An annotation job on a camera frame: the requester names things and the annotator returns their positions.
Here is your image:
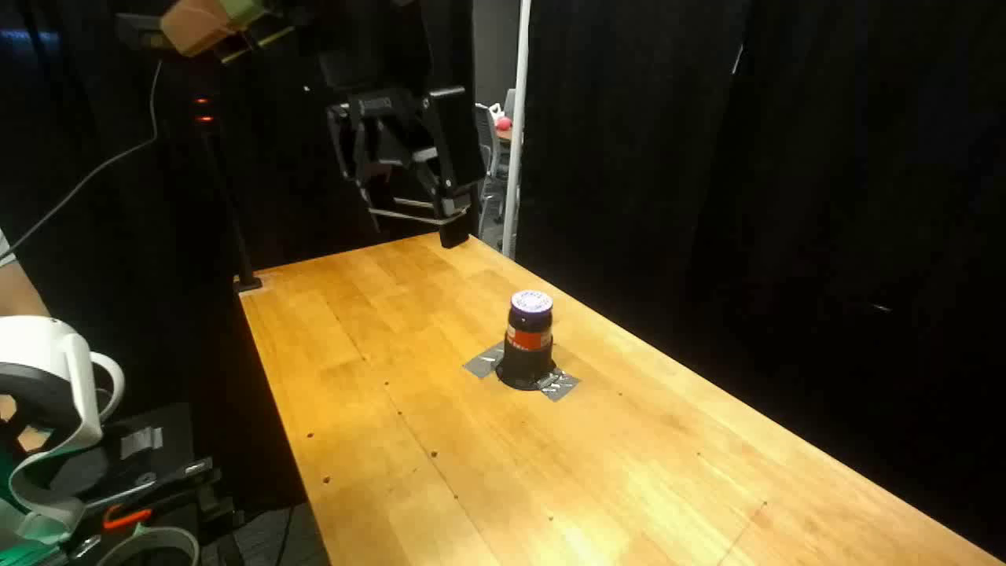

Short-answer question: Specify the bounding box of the brown coffee cup upside down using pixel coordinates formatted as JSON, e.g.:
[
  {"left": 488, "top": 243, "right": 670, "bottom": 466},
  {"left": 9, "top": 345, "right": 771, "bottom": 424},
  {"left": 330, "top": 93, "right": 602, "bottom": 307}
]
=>
[{"left": 496, "top": 288, "right": 555, "bottom": 388}]

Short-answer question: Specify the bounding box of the black office chair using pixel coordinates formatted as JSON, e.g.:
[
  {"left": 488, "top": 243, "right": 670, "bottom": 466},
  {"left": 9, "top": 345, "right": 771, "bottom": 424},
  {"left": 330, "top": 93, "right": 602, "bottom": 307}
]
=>
[{"left": 326, "top": 85, "right": 488, "bottom": 248}]

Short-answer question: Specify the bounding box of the black tripod stand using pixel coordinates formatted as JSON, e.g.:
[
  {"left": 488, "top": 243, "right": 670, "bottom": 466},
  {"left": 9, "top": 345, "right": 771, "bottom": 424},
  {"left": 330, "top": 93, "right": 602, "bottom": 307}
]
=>
[{"left": 192, "top": 57, "right": 262, "bottom": 292}]

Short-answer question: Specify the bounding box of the white vertical pole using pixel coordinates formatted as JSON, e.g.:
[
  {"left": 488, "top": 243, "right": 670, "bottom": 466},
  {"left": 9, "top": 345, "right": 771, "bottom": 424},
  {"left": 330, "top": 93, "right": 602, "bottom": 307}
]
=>
[{"left": 503, "top": 0, "right": 533, "bottom": 256}]

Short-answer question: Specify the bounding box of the white cable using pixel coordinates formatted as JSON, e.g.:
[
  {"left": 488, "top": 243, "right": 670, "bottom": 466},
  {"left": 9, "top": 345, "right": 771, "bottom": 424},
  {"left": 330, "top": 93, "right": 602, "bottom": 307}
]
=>
[{"left": 0, "top": 57, "right": 170, "bottom": 262}]

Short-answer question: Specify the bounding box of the orange handled clamp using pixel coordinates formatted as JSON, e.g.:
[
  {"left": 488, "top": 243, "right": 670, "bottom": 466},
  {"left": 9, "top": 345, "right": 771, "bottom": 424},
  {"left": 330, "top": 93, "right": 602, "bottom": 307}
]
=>
[{"left": 101, "top": 505, "right": 154, "bottom": 530}]

